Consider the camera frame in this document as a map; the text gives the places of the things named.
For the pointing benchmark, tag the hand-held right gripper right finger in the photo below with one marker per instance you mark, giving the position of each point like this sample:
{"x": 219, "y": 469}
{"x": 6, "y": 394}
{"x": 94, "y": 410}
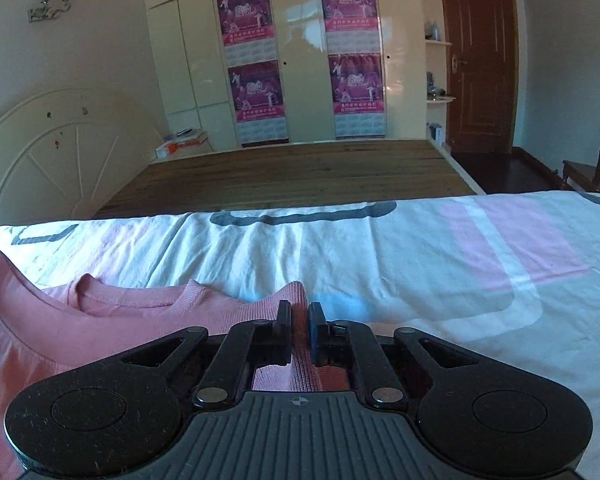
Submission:
{"x": 320, "y": 350}

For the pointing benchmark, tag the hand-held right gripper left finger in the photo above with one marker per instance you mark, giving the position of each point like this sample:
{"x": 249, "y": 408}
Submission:
{"x": 282, "y": 332}

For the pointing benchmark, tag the pink long-sleeve sweatshirt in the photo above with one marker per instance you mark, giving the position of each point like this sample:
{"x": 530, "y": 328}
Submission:
{"x": 80, "y": 340}

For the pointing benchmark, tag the printed bed sheet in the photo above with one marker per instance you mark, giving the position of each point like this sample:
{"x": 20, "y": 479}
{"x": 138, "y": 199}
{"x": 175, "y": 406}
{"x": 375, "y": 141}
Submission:
{"x": 430, "y": 270}

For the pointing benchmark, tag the white arched headboard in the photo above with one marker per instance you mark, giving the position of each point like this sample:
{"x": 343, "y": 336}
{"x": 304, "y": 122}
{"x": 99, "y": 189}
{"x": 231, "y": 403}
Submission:
{"x": 55, "y": 160}

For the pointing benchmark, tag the wooden bed platform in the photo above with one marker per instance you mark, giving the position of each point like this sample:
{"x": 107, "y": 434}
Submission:
{"x": 290, "y": 175}

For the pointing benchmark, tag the small white blue box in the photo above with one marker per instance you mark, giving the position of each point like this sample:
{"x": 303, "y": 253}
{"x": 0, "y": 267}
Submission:
{"x": 435, "y": 132}

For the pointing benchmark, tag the cream wardrobe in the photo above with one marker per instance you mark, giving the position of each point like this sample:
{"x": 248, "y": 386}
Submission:
{"x": 300, "y": 85}

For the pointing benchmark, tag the cream corner shelf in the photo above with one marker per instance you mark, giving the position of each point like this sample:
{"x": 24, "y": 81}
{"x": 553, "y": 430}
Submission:
{"x": 437, "y": 102}

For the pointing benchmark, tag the dark shelf ornament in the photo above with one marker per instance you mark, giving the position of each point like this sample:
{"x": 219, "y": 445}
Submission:
{"x": 435, "y": 87}

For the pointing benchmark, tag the dark wooden chair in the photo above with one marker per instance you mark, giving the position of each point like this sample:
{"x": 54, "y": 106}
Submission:
{"x": 587, "y": 172}

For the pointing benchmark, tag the brown wooden door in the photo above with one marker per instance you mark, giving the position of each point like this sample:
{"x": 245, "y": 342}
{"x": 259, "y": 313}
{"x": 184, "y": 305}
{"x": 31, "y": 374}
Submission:
{"x": 480, "y": 60}

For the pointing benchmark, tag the grey bottle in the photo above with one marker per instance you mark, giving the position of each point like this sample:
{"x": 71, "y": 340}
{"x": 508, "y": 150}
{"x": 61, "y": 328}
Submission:
{"x": 434, "y": 31}

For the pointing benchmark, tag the purple wall poster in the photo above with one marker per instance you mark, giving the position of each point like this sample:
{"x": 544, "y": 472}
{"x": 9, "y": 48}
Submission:
{"x": 257, "y": 100}
{"x": 350, "y": 12}
{"x": 357, "y": 95}
{"x": 244, "y": 20}

